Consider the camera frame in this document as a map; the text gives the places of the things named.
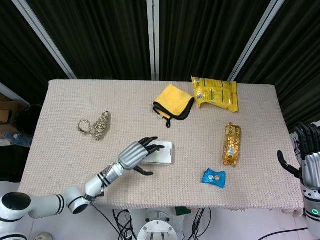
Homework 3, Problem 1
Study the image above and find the black cable bundle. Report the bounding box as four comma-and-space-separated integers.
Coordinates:
187, 207, 213, 240
91, 203, 137, 240

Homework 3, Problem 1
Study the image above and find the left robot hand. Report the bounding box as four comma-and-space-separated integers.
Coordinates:
118, 136, 166, 176

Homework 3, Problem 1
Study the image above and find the yellow snack bag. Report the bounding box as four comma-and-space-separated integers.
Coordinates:
191, 75, 240, 113

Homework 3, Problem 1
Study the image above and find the gold biscuit packet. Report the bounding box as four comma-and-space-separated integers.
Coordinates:
222, 122, 242, 168

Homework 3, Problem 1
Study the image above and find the brown cardboard box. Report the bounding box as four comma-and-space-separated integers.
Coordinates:
0, 93, 21, 126

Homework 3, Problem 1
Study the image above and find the twine bundle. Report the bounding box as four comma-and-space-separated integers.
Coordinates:
76, 110, 112, 141

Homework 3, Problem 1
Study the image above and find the blue cookie packet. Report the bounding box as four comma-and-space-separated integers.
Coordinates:
201, 167, 227, 189

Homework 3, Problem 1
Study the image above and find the green object under table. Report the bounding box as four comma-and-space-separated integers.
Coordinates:
174, 206, 192, 217

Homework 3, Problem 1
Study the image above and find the white cardboard box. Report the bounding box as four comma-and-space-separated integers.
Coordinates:
139, 141, 174, 166

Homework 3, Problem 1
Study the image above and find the beige waffle tablecloth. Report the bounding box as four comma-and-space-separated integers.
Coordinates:
18, 79, 303, 213

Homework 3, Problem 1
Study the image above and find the black trash bin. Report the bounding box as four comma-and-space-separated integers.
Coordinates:
14, 104, 43, 136

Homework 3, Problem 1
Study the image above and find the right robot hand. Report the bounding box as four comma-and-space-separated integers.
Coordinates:
277, 121, 320, 190

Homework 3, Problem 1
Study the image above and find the white frame post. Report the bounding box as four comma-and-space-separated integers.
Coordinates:
146, 0, 161, 81
11, 0, 77, 80
227, 0, 286, 82

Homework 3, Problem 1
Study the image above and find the black pleated curtain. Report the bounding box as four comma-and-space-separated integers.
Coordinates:
158, 0, 272, 82
236, 0, 320, 128
0, 0, 70, 106
26, 0, 153, 81

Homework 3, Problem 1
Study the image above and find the yellow microfiber cloth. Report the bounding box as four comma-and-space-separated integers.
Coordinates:
152, 83, 196, 129

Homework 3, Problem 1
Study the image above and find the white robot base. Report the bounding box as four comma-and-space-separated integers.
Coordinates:
129, 207, 186, 240

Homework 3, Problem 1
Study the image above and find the clear plastic bottle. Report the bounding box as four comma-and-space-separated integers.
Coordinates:
3, 131, 33, 146

